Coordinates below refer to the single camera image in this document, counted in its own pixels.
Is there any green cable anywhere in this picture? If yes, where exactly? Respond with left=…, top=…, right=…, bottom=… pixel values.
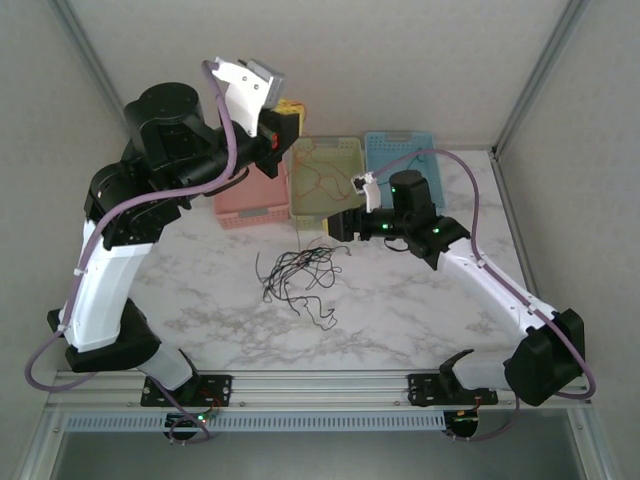
left=403, top=148, right=432, bottom=175

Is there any blue perforated plastic basket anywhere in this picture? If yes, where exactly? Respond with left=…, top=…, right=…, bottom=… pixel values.
left=363, top=130, right=447, bottom=211

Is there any pink perforated plastic basket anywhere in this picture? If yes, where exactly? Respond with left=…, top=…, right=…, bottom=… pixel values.
left=213, top=159, right=293, bottom=231

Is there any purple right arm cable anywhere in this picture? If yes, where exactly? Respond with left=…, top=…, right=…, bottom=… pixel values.
left=372, top=147, right=598, bottom=444

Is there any small controller circuit board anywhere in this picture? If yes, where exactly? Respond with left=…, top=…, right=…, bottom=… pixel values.
left=441, top=405, right=483, bottom=441
left=163, top=406, right=222, bottom=444

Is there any wide aluminium mounting rail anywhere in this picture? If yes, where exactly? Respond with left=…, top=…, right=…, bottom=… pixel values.
left=46, top=369, right=594, bottom=408

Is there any green perforated plastic basket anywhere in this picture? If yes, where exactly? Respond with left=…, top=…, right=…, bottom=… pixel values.
left=289, top=135, right=367, bottom=233

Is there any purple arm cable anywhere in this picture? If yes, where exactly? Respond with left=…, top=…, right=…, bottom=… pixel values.
left=24, top=59, right=242, bottom=446
left=372, top=147, right=598, bottom=444

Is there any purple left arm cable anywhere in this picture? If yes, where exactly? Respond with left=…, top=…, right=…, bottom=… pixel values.
left=24, top=59, right=242, bottom=446

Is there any grey slotted cable duct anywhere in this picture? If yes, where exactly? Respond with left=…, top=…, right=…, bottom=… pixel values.
left=64, top=411, right=448, bottom=433

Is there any aluminium frame post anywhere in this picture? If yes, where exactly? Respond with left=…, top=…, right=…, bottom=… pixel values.
left=21, top=406, right=69, bottom=480
left=566, top=405, right=619, bottom=480
left=490, top=0, right=587, bottom=157

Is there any orange cable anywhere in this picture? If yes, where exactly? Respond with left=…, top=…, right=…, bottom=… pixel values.
left=298, top=164, right=354, bottom=202

